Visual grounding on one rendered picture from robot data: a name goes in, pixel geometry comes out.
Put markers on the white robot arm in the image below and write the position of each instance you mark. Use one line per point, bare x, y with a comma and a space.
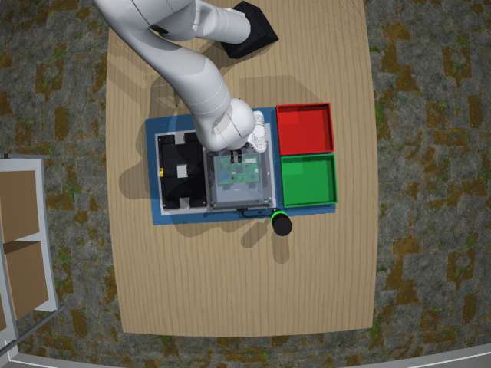
193, 76

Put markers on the green bin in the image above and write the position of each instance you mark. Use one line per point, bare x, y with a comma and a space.
309, 180

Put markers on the red bin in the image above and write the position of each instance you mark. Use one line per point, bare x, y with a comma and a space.
304, 128

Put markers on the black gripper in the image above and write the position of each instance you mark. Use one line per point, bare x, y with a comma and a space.
236, 156

